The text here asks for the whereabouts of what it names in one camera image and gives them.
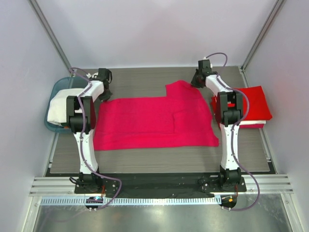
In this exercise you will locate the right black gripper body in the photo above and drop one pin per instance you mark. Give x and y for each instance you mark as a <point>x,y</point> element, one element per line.
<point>197,81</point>

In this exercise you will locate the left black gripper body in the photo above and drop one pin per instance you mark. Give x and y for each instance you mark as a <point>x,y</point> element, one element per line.
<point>105,95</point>

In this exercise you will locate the pink t shirt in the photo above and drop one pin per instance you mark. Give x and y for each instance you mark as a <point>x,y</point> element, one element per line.
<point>180,118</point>

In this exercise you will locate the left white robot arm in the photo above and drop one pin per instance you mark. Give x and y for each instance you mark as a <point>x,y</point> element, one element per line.
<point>81,120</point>

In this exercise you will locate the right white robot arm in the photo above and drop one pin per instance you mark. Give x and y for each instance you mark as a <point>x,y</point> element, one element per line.
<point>230,171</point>

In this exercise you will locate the teal plastic basket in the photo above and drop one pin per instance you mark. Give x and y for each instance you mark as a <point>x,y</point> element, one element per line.
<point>64,83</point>

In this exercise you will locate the white crumpled t shirt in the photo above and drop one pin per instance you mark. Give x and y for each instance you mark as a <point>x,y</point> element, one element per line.
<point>57,112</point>

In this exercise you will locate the red folded t shirt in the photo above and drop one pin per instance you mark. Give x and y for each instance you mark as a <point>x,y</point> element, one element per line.
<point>253,104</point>

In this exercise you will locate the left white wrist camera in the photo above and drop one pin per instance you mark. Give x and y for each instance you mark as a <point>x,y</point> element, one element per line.
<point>93,76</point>

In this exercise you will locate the right aluminium frame post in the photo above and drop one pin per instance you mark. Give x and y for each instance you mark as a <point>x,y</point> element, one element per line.
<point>263,32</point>

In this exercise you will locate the aluminium frame post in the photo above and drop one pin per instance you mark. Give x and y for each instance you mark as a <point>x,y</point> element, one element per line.
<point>263,32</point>
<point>49,31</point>

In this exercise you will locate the left aluminium frame post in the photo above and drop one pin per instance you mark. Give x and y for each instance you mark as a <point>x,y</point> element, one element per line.
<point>49,31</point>

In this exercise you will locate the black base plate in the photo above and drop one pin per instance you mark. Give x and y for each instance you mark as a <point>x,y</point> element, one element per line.
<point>156,185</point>

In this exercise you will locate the aluminium rail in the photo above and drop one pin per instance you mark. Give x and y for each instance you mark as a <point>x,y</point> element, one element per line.
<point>57,186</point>

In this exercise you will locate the white slotted cable duct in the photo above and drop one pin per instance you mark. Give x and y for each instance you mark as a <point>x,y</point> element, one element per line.
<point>88,201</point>

